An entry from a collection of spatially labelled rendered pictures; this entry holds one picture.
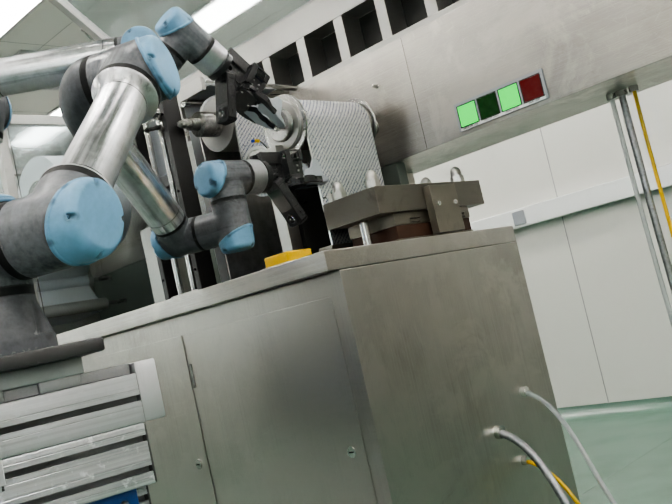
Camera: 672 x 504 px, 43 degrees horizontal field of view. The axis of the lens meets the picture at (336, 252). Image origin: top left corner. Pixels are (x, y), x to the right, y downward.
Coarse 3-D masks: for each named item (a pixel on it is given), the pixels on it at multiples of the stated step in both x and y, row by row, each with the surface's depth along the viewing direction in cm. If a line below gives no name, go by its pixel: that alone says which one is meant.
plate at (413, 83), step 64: (512, 0) 196; (576, 0) 186; (640, 0) 176; (384, 64) 224; (448, 64) 210; (512, 64) 198; (576, 64) 187; (640, 64) 178; (384, 128) 226; (448, 128) 212; (512, 128) 214
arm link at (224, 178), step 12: (204, 168) 175; (216, 168) 174; (228, 168) 176; (240, 168) 179; (252, 168) 181; (204, 180) 175; (216, 180) 174; (228, 180) 176; (240, 180) 178; (252, 180) 181; (204, 192) 175; (216, 192) 175; (228, 192) 176; (240, 192) 177
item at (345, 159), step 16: (320, 144) 203; (336, 144) 207; (352, 144) 211; (368, 144) 215; (320, 160) 202; (336, 160) 206; (352, 160) 210; (368, 160) 214; (336, 176) 204; (352, 176) 208; (320, 192) 199; (352, 192) 207
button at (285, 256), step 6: (282, 252) 171; (288, 252) 169; (294, 252) 171; (300, 252) 172; (306, 252) 173; (270, 258) 172; (276, 258) 171; (282, 258) 170; (288, 258) 169; (294, 258) 170; (270, 264) 173; (276, 264) 171
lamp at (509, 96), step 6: (498, 90) 200; (504, 90) 199; (510, 90) 198; (516, 90) 197; (504, 96) 199; (510, 96) 198; (516, 96) 197; (504, 102) 200; (510, 102) 199; (516, 102) 197; (504, 108) 200
